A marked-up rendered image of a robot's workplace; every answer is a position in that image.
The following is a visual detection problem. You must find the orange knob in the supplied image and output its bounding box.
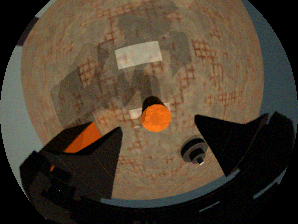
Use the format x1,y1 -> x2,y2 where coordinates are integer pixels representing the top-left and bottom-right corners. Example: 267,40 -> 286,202
141,96 -> 170,132

